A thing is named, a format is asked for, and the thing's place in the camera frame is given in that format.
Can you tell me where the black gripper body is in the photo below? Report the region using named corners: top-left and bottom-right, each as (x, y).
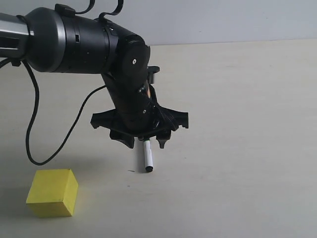
top-left (90, 83), bottom-right (189, 139)

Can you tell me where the black and white marker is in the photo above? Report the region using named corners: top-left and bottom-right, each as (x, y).
top-left (143, 139), bottom-right (154, 173)

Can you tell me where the yellow cube block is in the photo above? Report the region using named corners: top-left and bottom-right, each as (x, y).
top-left (26, 169), bottom-right (79, 218)

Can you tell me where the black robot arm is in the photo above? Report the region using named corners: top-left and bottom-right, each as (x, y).
top-left (0, 4), bottom-right (189, 148)

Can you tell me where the black cable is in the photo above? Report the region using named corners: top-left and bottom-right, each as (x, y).
top-left (0, 59), bottom-right (109, 166)

